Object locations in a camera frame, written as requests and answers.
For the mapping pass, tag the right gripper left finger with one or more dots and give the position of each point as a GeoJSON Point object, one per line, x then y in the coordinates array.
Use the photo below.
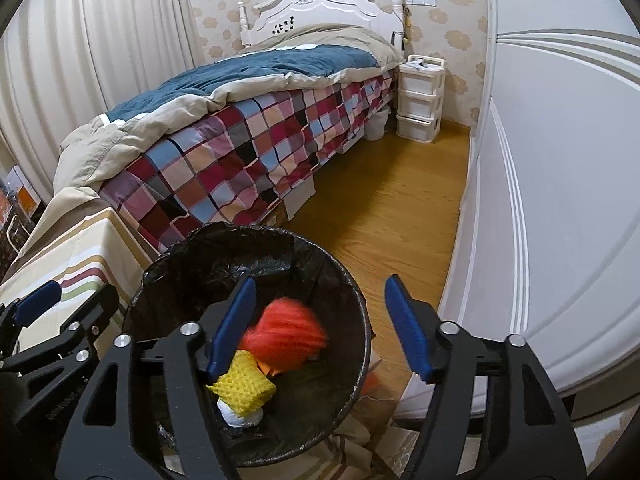
{"type": "Point", "coordinates": [145, 413]}

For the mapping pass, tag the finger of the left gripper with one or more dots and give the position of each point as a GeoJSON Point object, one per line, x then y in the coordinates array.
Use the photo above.
{"type": "Point", "coordinates": [83, 328]}
{"type": "Point", "coordinates": [22, 312]}

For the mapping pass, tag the yellow foam fruit net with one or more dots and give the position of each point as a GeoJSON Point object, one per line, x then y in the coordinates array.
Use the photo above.
{"type": "Point", "coordinates": [243, 388]}

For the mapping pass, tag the red foam fruit net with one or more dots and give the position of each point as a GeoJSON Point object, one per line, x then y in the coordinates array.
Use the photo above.
{"type": "Point", "coordinates": [286, 336]}

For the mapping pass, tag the black lined trash bin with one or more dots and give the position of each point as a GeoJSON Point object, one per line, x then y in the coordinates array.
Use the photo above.
{"type": "Point", "coordinates": [311, 402]}

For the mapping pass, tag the dark patterned storage basket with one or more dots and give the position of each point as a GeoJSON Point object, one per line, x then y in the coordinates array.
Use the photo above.
{"type": "Point", "coordinates": [13, 237]}

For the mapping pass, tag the striped table cloth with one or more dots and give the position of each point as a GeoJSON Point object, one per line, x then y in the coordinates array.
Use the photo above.
{"type": "Point", "coordinates": [83, 244]}

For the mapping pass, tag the white orange box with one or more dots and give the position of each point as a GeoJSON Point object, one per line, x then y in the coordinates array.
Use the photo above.
{"type": "Point", "coordinates": [26, 196]}

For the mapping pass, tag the plaid bed sheet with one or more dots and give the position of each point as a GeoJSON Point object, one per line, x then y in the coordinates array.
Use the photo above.
{"type": "Point", "coordinates": [238, 164]}

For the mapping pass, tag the cream curtain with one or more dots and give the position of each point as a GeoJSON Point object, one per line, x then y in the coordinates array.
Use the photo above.
{"type": "Point", "coordinates": [64, 62]}

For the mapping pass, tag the white bucket under bed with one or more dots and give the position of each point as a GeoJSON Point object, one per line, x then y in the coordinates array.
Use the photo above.
{"type": "Point", "coordinates": [374, 129]}

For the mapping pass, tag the white drawer unit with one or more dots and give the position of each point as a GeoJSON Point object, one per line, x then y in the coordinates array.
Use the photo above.
{"type": "Point", "coordinates": [420, 97]}

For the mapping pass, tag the blue beige duvet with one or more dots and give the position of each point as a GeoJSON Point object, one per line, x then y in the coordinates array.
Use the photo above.
{"type": "Point", "coordinates": [308, 57]}

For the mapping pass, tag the white bed headboard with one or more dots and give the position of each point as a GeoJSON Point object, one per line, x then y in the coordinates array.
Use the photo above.
{"type": "Point", "coordinates": [275, 17]}

